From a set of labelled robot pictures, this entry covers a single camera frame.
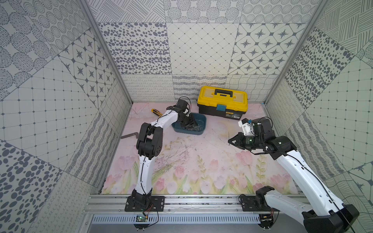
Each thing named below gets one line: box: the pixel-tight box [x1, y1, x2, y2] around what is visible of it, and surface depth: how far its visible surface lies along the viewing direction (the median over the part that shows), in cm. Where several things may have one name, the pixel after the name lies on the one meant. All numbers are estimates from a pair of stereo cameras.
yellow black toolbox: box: [197, 85, 249, 121], surface depth 103 cm
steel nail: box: [192, 124, 202, 132], surface depth 106 cm
